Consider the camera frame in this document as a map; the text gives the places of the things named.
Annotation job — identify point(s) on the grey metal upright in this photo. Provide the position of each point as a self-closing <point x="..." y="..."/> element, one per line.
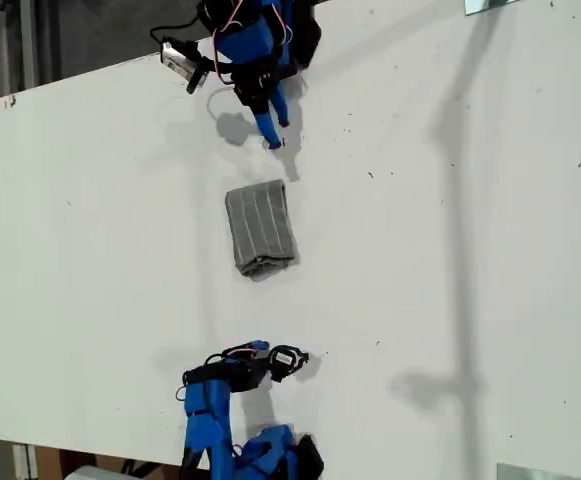
<point x="26" y="45"/>

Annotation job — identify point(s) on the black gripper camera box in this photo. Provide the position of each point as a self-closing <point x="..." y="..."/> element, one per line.
<point x="180" y="60"/>
<point x="282" y="359"/>

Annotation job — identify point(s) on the grey ribbed square towel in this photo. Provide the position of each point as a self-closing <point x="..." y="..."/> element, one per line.
<point x="260" y="225"/>

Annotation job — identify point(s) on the white upright post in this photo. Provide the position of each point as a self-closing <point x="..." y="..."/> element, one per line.
<point x="24" y="462"/>

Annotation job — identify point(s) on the white plastic container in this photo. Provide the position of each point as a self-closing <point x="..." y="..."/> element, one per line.
<point x="92" y="473"/>

